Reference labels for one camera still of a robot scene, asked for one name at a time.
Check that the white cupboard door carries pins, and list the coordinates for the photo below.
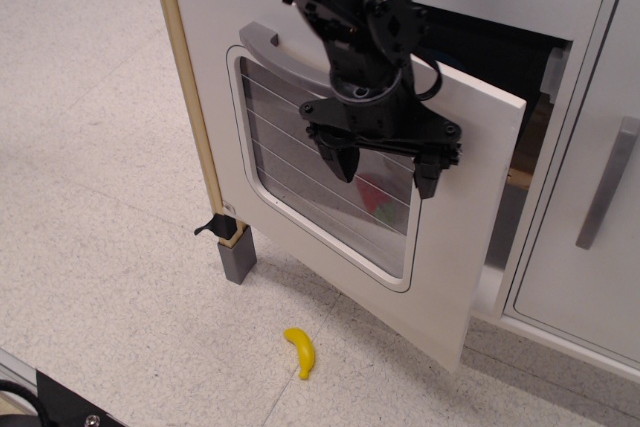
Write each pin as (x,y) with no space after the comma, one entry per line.
(591,297)

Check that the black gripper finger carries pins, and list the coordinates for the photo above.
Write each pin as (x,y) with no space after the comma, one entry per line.
(342,161)
(426,176)

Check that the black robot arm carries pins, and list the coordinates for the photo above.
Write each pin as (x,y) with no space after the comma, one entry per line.
(366,41)

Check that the white toy kitchen cabinet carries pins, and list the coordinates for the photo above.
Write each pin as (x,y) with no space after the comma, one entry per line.
(544,52)

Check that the blue round plate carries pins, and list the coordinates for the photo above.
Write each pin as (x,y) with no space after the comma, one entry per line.
(443,57)

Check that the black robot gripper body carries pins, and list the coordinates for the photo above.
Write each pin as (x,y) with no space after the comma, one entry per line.
(388,118)

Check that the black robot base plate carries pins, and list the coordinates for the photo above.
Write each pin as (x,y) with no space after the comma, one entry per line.
(66,408)

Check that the grey cupboard door handle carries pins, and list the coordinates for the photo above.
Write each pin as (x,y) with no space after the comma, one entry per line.
(611,177)

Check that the yellow toy banana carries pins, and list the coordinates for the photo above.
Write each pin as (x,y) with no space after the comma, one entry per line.
(305,350)

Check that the red green toy strawberry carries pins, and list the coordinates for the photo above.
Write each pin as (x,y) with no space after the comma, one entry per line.
(376,202)

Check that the wooden kitchen leg post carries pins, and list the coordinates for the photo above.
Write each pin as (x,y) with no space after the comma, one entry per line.
(238,254)

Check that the black clamp lever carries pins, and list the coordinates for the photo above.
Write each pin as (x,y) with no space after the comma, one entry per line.
(223,226)

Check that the white oven door with window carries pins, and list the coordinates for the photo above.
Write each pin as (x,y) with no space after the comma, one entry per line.
(255,64)

